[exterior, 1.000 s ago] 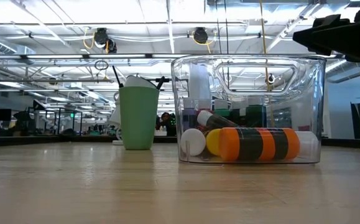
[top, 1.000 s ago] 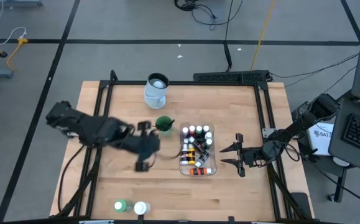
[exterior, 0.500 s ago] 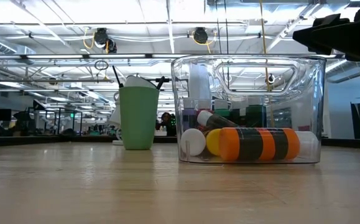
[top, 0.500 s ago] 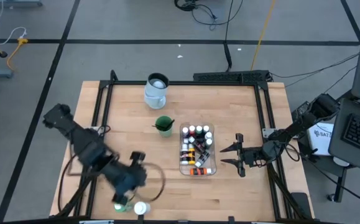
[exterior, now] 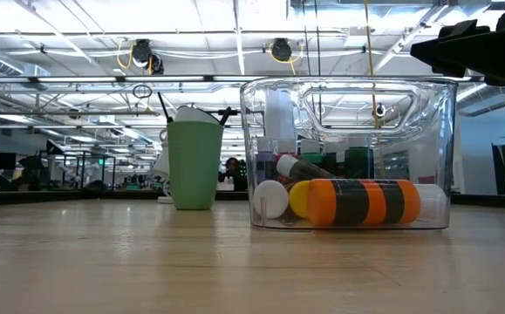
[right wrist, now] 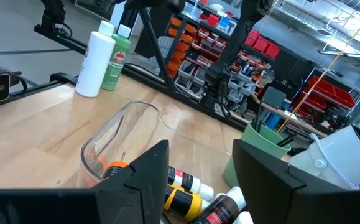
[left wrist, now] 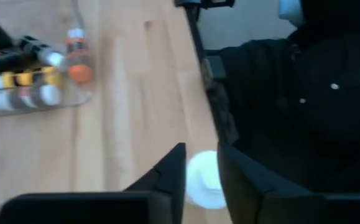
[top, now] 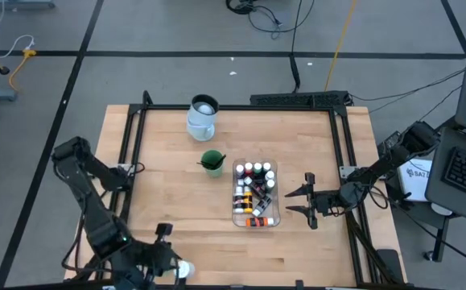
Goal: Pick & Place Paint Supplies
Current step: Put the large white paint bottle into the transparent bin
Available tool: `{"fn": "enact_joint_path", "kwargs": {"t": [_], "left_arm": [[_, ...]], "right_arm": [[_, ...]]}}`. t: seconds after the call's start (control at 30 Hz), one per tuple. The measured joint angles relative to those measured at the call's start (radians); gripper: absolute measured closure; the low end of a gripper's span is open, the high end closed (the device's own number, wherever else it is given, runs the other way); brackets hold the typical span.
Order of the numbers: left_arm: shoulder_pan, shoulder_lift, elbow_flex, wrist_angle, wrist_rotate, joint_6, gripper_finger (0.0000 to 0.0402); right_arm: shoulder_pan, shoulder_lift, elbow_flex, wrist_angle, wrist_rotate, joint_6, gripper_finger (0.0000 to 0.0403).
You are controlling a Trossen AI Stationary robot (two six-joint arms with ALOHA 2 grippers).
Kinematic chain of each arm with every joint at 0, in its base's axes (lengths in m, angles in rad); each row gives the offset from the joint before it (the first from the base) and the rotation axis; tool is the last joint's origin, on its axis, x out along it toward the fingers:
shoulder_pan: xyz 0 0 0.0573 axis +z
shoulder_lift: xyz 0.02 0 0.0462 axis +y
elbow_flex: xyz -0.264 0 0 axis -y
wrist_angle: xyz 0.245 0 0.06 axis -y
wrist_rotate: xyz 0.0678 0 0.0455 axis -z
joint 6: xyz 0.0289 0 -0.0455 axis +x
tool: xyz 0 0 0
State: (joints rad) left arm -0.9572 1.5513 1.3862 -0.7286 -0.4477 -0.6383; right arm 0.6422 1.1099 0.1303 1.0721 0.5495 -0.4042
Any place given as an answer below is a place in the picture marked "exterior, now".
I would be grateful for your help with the paintbrush black bristles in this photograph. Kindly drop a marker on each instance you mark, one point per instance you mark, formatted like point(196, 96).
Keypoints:
point(163, 104)

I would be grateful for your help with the black background robot station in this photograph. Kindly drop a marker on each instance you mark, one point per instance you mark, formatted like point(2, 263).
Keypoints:
point(77, 170)

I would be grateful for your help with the white acrylic paint bottle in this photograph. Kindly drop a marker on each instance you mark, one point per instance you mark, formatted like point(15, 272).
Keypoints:
point(270, 199)

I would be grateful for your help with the green plastic cup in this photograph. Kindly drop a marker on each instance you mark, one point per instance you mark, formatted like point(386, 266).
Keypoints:
point(193, 165)

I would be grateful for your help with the long ceiling light bar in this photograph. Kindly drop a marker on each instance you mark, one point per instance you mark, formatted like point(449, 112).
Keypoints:
point(104, 79)

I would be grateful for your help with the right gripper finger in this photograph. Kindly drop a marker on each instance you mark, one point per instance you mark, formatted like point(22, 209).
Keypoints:
point(463, 28)
point(461, 54)

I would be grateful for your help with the dark green acrylic paint bottle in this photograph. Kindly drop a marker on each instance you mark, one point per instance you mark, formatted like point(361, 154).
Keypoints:
point(359, 161)

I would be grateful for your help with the thin paintbrush gold ferrule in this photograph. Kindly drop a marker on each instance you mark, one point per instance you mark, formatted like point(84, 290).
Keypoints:
point(227, 114)

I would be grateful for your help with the clear plastic bin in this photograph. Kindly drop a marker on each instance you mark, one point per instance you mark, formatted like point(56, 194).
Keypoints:
point(435, 131)

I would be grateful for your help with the yellow acrylic paint bottle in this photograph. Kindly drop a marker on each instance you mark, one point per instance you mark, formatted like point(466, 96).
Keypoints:
point(299, 200)

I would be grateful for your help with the grey acrylic paint bottle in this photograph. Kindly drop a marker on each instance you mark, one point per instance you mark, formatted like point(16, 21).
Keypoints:
point(309, 170)

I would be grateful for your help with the orange acrylic paint bottle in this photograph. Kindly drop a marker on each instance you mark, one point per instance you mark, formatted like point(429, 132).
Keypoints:
point(352, 202)

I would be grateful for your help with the dark brown acrylic paint bottle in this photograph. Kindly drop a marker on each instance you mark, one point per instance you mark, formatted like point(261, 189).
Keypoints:
point(334, 157)

